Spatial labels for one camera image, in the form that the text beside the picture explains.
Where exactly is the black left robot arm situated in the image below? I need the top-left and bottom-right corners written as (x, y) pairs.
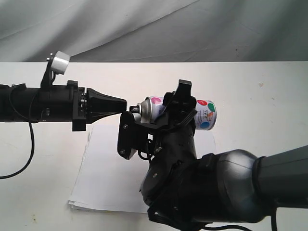
top-left (0, 80), bottom-right (127, 131)

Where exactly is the silver spray paint can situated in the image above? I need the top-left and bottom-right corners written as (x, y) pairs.
top-left (129, 96), bottom-right (217, 130)

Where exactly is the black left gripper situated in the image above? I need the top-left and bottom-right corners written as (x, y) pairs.
top-left (38, 80), bottom-right (127, 131)

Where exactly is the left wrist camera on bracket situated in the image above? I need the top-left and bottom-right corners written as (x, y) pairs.
top-left (40, 51), bottom-right (71, 90)

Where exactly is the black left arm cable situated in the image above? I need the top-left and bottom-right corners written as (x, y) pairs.
top-left (0, 86), bottom-right (36, 179)

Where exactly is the white backdrop cloth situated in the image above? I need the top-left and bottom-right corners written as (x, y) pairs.
top-left (0, 0), bottom-right (308, 62)

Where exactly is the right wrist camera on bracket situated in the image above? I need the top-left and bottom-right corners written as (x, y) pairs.
top-left (117, 112), bottom-right (146, 160)

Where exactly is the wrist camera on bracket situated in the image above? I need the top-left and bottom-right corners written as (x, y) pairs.
top-left (117, 112), bottom-right (146, 160)
top-left (40, 51), bottom-right (71, 90)

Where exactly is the white paper stack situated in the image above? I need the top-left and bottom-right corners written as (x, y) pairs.
top-left (66, 125), bottom-right (217, 215)

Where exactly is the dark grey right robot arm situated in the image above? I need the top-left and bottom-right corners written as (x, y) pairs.
top-left (138, 80), bottom-right (308, 231)

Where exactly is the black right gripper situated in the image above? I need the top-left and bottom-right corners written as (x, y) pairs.
top-left (134, 79), bottom-right (197, 135)

